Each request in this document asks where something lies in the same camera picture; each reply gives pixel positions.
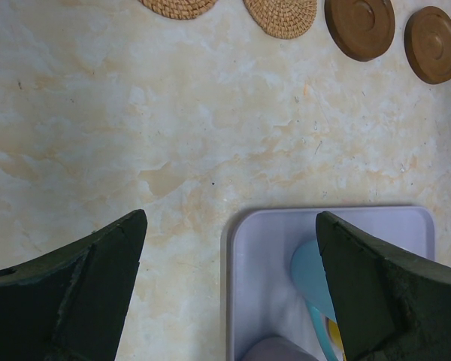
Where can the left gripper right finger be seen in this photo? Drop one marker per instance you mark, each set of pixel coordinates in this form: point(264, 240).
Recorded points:
point(389, 303)

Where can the brown wooden coaster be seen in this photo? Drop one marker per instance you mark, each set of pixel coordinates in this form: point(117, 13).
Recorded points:
point(427, 43)

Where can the light woven rattan coaster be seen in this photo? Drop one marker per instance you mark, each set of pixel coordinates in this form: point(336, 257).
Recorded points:
point(284, 19)

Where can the purple glass mug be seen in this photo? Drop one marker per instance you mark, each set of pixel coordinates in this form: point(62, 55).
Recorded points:
point(277, 349)

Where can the white mug blue handle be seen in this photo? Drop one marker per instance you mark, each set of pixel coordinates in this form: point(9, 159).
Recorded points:
point(308, 276)

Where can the dark woven rattan coaster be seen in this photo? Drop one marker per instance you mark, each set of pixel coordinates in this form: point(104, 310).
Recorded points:
point(179, 5)

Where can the lavender plastic tray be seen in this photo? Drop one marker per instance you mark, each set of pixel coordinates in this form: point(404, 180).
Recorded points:
point(261, 299)

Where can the yellow mug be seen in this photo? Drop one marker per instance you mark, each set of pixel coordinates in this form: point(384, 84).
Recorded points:
point(334, 334)

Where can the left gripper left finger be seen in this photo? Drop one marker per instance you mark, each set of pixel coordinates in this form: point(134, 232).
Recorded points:
point(71, 303)

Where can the dark wooden coaster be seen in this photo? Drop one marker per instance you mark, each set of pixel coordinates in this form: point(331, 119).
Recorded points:
point(362, 29)

